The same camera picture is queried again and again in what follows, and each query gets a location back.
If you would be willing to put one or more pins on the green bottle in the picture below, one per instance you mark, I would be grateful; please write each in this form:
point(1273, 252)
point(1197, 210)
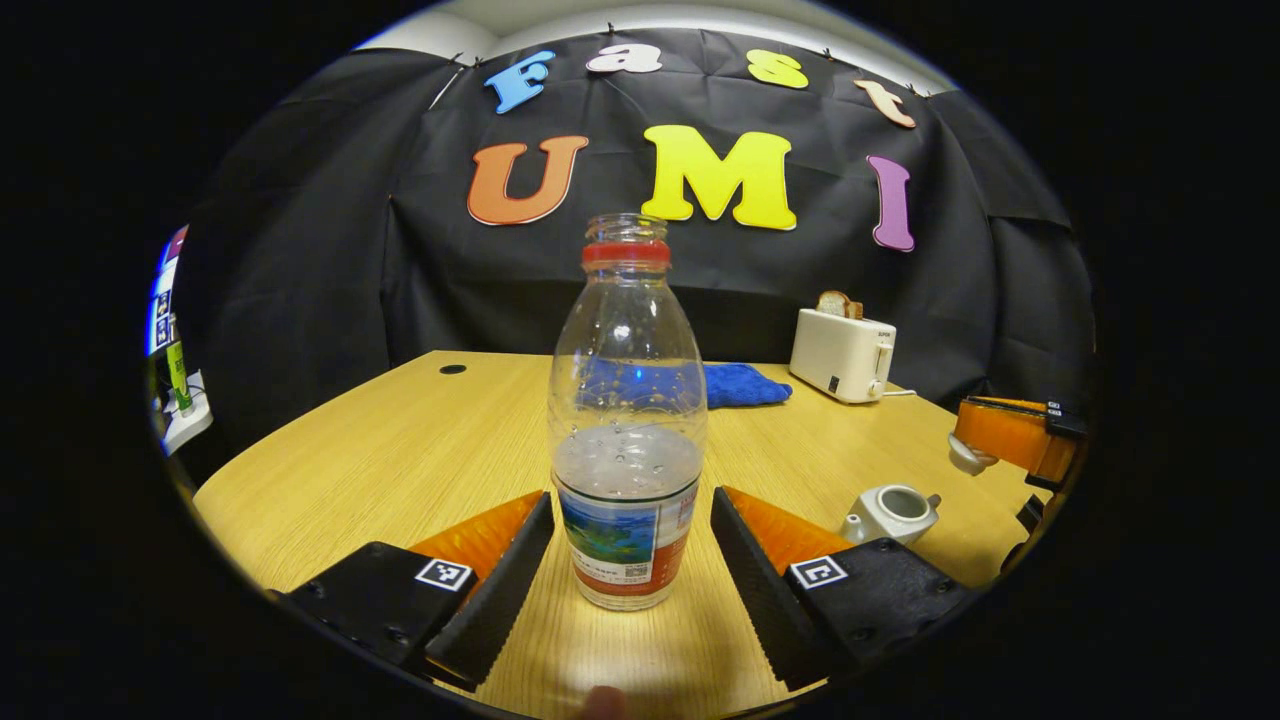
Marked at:
point(178, 375)

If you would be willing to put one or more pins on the white ceramic teacup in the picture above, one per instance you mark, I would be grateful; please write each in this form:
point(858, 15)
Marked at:
point(870, 525)

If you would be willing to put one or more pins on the white teacup lid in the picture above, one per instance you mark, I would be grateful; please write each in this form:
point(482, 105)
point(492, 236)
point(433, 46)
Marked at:
point(968, 458)

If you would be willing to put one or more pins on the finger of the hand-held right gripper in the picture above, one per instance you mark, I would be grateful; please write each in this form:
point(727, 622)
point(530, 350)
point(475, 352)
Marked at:
point(1010, 435)

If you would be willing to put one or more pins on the white power strip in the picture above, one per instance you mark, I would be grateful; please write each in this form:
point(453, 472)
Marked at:
point(190, 425)

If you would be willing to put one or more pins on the computer monitor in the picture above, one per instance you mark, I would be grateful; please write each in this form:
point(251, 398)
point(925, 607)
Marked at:
point(163, 300)

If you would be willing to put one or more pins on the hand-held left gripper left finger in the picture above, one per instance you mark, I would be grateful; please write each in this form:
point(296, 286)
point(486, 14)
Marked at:
point(495, 600)

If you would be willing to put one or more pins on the blue towel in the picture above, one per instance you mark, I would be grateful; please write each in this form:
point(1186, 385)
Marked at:
point(745, 385)

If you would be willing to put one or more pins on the black backdrop cloth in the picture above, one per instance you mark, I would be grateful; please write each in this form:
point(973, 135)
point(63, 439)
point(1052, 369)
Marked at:
point(450, 290)

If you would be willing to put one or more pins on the white toaster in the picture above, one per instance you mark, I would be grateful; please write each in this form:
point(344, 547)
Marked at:
point(840, 355)

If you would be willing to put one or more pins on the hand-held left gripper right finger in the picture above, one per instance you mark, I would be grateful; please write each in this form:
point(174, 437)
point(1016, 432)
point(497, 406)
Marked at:
point(760, 600)

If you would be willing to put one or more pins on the toast slice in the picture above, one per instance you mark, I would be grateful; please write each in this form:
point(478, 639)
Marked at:
point(838, 303)

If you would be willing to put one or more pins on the clear plastic water bottle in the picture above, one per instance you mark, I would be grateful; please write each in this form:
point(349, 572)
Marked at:
point(625, 400)

